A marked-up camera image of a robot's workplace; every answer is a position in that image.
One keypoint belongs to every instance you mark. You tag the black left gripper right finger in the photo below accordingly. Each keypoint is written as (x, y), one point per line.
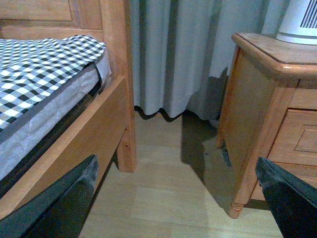
(292, 201)

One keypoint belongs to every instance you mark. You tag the wooden bed frame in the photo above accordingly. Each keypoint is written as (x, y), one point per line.
(107, 125)

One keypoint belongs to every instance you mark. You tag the white cylindrical air purifier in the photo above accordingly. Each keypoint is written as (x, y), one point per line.
(299, 24)

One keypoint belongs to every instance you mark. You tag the grey curtain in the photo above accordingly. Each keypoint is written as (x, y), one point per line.
(182, 50)

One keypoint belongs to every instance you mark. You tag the wooden nightstand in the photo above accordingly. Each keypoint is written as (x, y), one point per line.
(268, 77)

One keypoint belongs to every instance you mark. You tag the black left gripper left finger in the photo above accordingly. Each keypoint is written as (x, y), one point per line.
(60, 210)

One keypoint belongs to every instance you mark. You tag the grey mattress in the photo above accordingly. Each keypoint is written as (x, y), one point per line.
(19, 138)

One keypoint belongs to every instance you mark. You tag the checkered bed sheet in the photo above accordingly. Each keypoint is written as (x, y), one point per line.
(31, 70)

